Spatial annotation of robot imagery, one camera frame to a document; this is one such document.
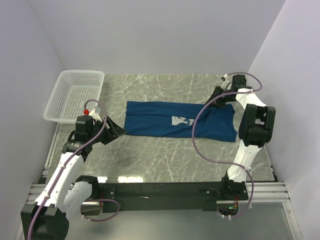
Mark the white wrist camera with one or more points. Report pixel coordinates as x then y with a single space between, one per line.
226 83
95 113

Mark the white plastic basket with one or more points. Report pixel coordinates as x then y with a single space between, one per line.
70 93

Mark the black base beam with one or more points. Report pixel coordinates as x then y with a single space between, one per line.
143 196

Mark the aluminium frame rail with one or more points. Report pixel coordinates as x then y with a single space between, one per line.
270 192

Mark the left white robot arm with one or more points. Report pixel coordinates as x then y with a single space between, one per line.
49 216

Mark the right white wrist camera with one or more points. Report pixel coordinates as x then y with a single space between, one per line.
226 83

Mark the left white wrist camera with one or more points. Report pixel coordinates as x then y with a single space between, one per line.
95 113

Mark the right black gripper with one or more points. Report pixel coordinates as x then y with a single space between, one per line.
222 94

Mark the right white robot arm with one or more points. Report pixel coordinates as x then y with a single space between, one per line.
255 129

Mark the blue printed t-shirt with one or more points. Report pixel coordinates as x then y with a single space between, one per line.
176 120

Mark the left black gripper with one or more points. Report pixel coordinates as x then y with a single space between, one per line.
105 132

